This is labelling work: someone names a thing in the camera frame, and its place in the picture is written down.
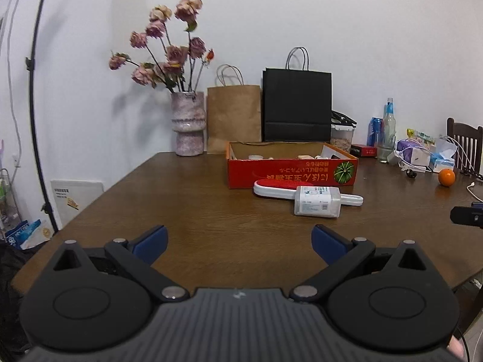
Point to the pink marbled vase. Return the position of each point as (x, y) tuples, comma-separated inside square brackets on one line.
[(188, 122)]

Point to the dried pink roses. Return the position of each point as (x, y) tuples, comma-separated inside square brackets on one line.
[(176, 67)]

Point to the red flat box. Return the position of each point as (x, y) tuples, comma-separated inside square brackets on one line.
[(363, 151)]

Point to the beige square jar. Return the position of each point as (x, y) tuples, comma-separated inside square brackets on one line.
[(305, 157)]

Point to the dark wooden chair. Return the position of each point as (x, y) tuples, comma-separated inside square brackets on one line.
[(468, 141)]

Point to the blue drink can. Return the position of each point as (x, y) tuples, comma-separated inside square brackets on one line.
[(375, 132)]

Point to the colourful snack packet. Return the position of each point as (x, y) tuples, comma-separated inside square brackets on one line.
[(420, 137)]

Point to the red cardboard box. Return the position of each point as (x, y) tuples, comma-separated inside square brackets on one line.
[(330, 166)]

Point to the black paper bag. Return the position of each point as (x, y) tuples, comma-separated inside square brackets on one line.
[(296, 102)]

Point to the studio light on stand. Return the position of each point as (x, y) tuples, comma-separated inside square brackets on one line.
[(30, 64)]

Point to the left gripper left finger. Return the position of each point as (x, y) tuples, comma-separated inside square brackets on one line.
[(134, 258)]

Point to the white tape roll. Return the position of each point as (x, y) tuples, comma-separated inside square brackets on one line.
[(255, 157)]

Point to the blue tissue box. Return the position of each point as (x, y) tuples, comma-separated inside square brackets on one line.
[(442, 155)]

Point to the large white labelled bottle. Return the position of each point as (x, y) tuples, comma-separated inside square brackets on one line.
[(317, 201)]

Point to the clear container with grains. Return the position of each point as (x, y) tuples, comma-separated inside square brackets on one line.
[(342, 131)]

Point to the white red lint brush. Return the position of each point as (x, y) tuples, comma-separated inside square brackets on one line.
[(287, 190)]

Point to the small black object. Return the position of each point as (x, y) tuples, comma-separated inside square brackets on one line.
[(411, 174)]

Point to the brown paper bag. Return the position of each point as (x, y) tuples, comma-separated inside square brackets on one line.
[(233, 110)]

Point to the wire rack with bottles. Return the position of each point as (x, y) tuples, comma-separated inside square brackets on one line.
[(9, 211)]

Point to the orange fruit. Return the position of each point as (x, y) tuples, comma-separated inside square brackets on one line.
[(446, 177)]

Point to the clear glass bottle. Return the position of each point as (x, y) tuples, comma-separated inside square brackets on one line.
[(388, 134)]

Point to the purple white tissue pack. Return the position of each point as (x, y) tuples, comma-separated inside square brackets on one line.
[(412, 155)]

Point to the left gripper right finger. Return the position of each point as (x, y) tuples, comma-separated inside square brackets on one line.
[(345, 259)]

